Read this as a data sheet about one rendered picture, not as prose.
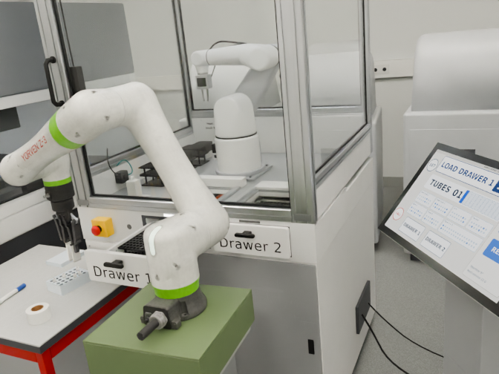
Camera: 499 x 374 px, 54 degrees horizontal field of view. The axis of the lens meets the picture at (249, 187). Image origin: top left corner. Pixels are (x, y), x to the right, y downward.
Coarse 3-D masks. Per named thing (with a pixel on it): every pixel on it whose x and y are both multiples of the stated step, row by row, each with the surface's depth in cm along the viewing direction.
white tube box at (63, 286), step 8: (64, 272) 179; (72, 272) 179; (48, 280) 174; (56, 280) 173; (64, 280) 174; (72, 280) 172; (80, 280) 175; (88, 280) 178; (48, 288) 174; (56, 288) 170; (64, 288) 170; (72, 288) 172
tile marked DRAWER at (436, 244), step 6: (426, 234) 129; (432, 234) 128; (438, 234) 126; (426, 240) 128; (432, 240) 127; (438, 240) 125; (444, 240) 123; (426, 246) 127; (432, 246) 125; (438, 246) 124; (444, 246) 122; (432, 252) 124; (438, 252) 123; (444, 252) 121
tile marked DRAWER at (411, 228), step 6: (408, 222) 138; (414, 222) 136; (402, 228) 139; (408, 228) 137; (414, 228) 135; (420, 228) 133; (408, 234) 135; (414, 234) 133; (420, 234) 131; (414, 240) 132
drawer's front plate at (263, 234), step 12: (240, 228) 171; (252, 228) 169; (264, 228) 167; (276, 228) 165; (288, 228) 165; (228, 240) 175; (240, 240) 173; (252, 240) 170; (264, 240) 168; (276, 240) 166; (288, 240) 165; (240, 252) 174; (252, 252) 172; (264, 252) 170; (276, 252) 168; (288, 252) 166
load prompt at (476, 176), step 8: (448, 160) 137; (456, 160) 134; (440, 168) 138; (448, 168) 136; (456, 168) 133; (464, 168) 130; (472, 168) 128; (480, 168) 125; (448, 176) 134; (456, 176) 131; (464, 176) 129; (472, 176) 126; (480, 176) 124; (488, 176) 122; (496, 176) 120; (472, 184) 125; (480, 184) 123; (488, 184) 120; (496, 184) 118; (488, 192) 119; (496, 192) 117
